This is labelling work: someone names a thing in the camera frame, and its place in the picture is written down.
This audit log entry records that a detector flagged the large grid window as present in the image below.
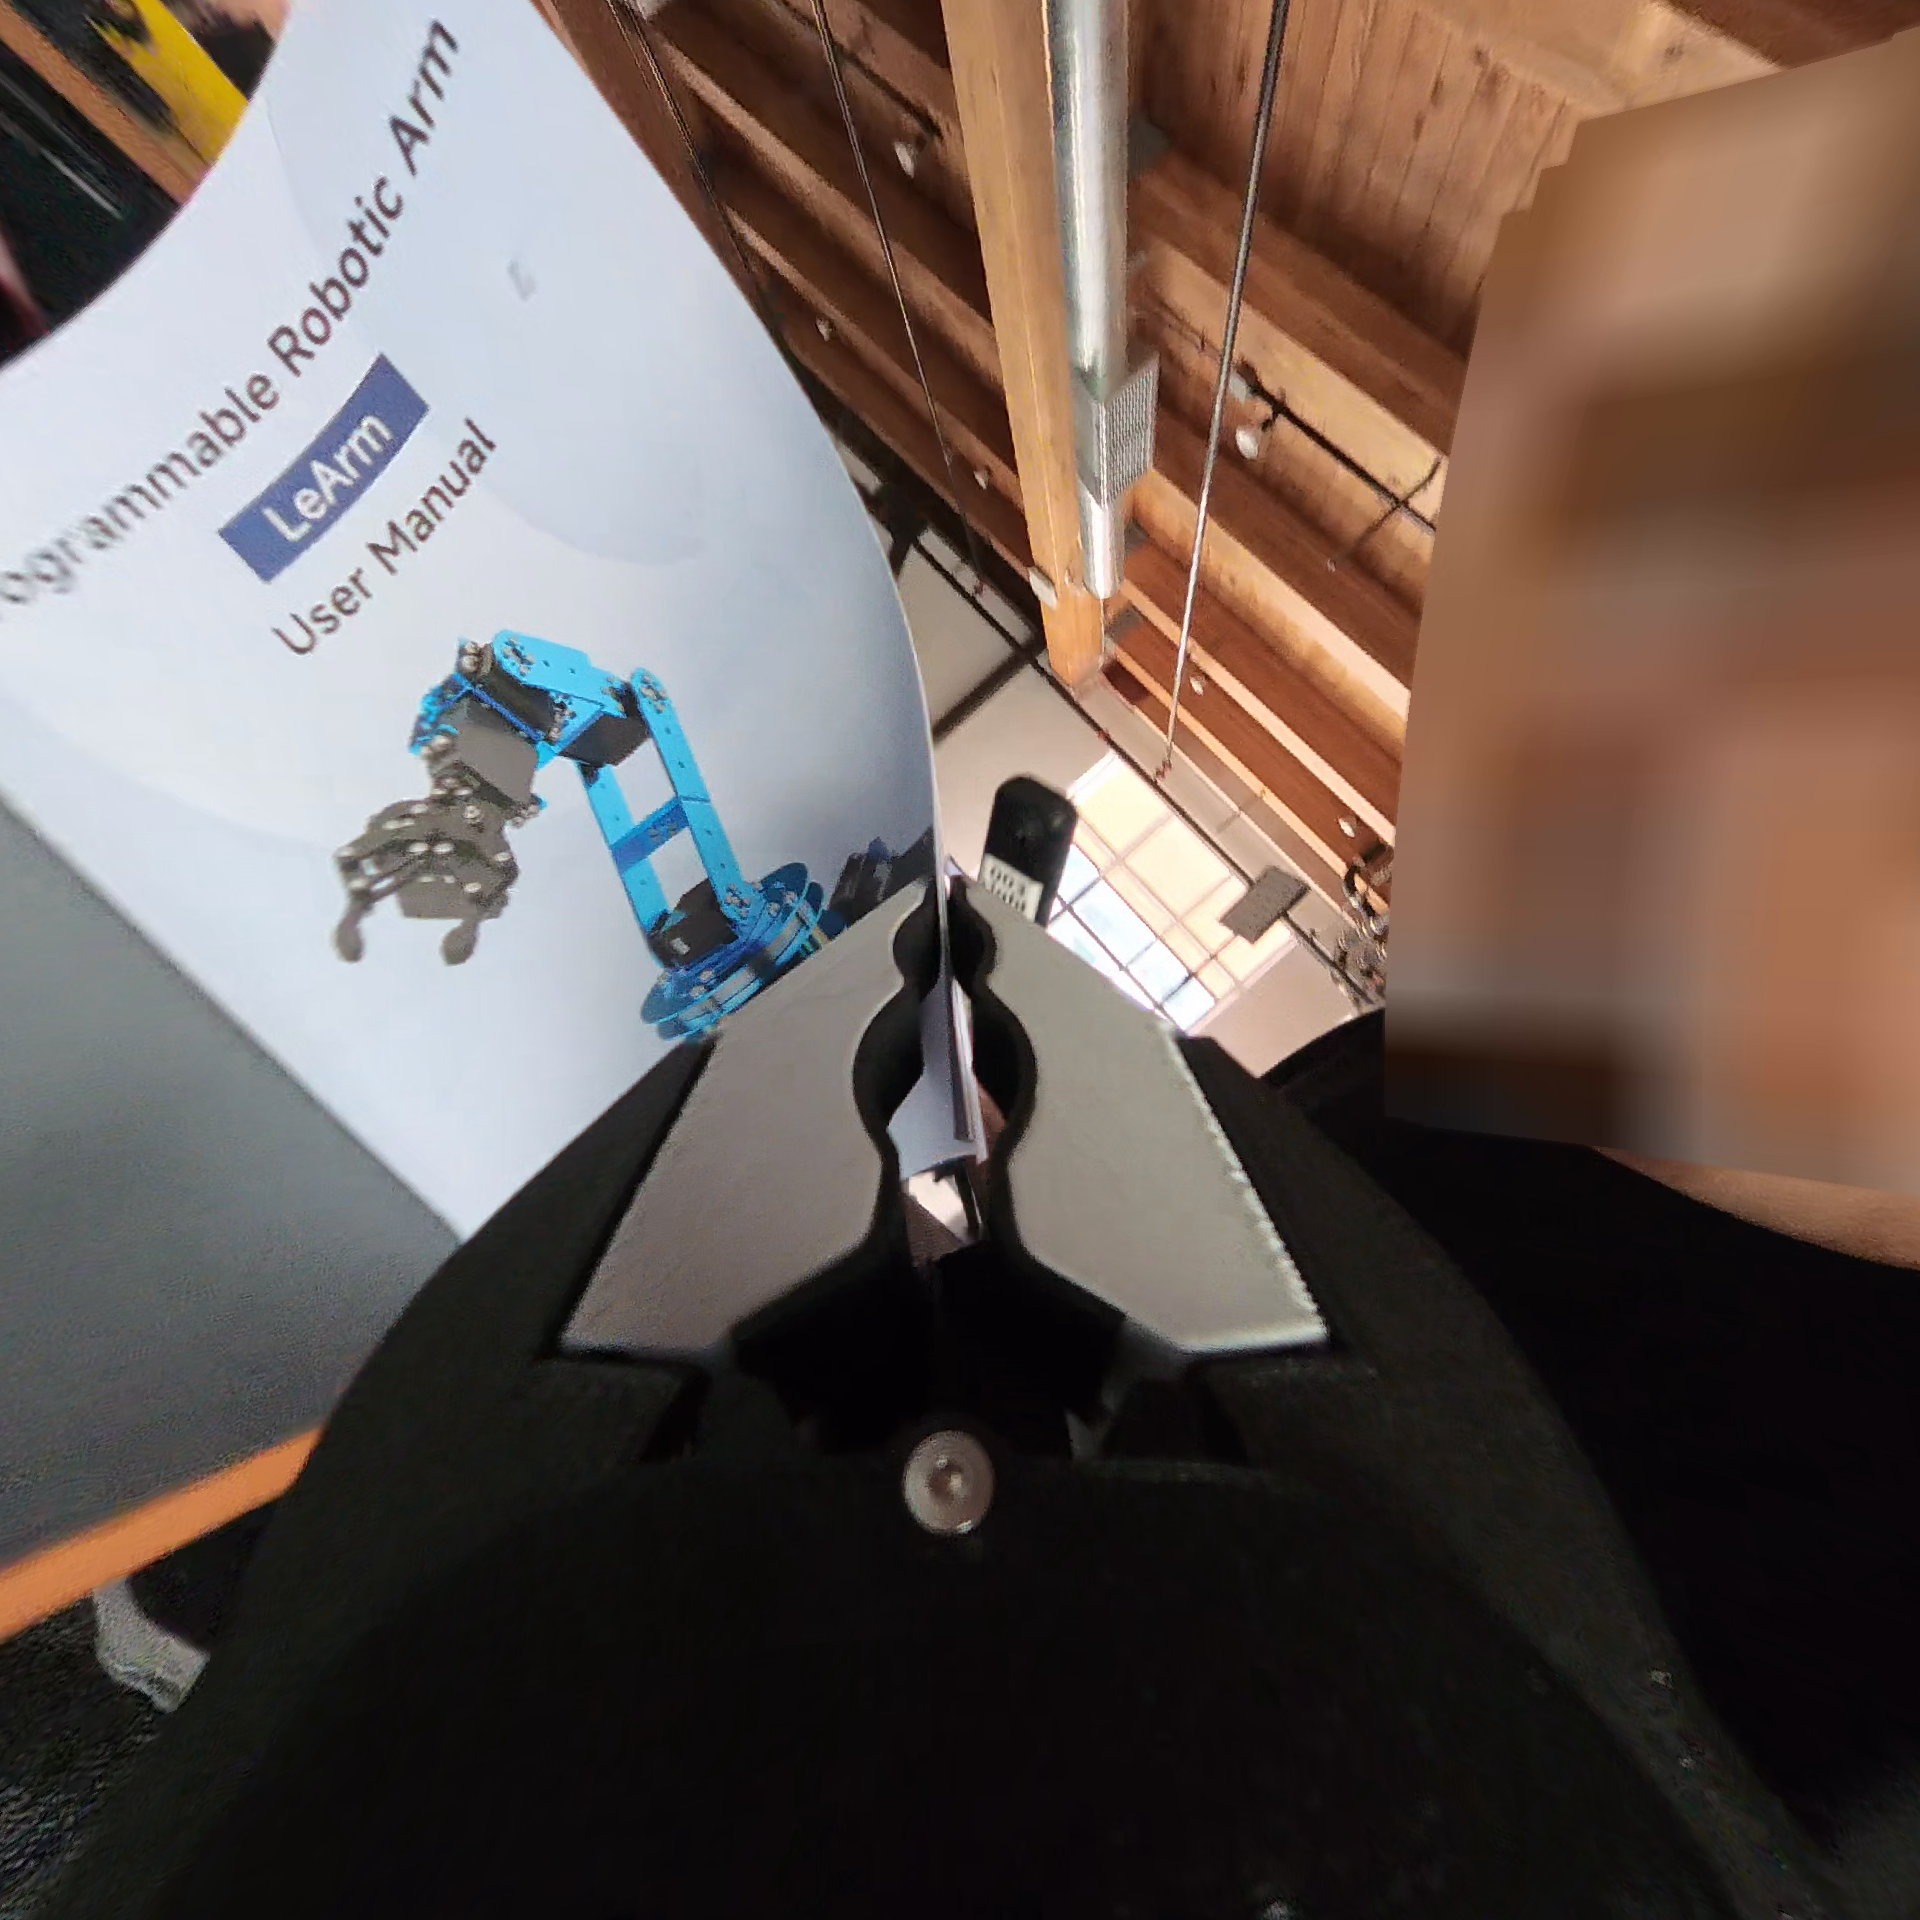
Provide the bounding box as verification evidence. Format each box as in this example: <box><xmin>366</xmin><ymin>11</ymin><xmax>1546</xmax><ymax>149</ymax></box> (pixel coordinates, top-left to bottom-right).
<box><xmin>1049</xmin><ymin>751</ymin><xmax>1399</xmax><ymax>1036</ymax></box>

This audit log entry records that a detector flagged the printed instruction manual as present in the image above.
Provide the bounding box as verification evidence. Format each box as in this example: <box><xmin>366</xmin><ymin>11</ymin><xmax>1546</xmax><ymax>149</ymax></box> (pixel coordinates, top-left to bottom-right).
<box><xmin>0</xmin><ymin>0</ymin><xmax>992</xmax><ymax>1246</ymax></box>

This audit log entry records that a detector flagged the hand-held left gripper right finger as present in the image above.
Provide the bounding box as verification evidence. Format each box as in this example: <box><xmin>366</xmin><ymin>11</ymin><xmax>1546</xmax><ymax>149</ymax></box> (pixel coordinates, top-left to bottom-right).
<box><xmin>948</xmin><ymin>872</ymin><xmax>1332</xmax><ymax>1429</ymax></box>

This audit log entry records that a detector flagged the silver ceiling duct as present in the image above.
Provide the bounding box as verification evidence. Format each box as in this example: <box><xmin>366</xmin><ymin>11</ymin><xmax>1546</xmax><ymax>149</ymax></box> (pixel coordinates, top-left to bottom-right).
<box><xmin>1047</xmin><ymin>0</ymin><xmax>1166</xmax><ymax>605</ymax></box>

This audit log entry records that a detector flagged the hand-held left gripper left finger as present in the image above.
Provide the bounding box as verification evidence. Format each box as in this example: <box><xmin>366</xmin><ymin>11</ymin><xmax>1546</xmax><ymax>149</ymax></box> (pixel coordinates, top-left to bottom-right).
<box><xmin>557</xmin><ymin>878</ymin><xmax>948</xmax><ymax>1368</ymax></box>

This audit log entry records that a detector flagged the person's black top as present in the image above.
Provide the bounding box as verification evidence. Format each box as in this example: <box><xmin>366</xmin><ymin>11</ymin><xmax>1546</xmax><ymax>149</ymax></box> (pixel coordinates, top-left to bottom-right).
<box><xmin>1260</xmin><ymin>1011</ymin><xmax>1920</xmax><ymax>1920</ymax></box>

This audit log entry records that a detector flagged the yellow storage bin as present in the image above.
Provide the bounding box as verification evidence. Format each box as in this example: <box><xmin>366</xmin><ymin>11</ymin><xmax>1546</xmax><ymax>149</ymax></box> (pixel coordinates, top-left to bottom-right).
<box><xmin>81</xmin><ymin>0</ymin><xmax>254</xmax><ymax>158</ymax></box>

